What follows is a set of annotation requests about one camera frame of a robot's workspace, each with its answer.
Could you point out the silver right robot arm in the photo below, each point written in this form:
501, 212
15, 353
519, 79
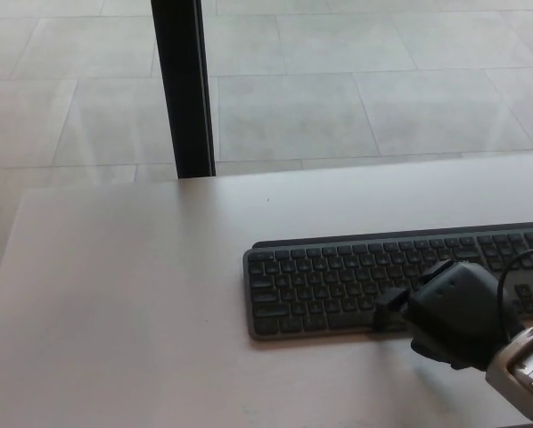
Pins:
522, 370

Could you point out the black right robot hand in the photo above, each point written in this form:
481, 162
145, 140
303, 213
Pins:
453, 312

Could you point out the black window frame post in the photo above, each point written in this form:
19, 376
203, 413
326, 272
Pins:
182, 89

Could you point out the black and grey keyboard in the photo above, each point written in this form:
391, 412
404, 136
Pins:
329, 290

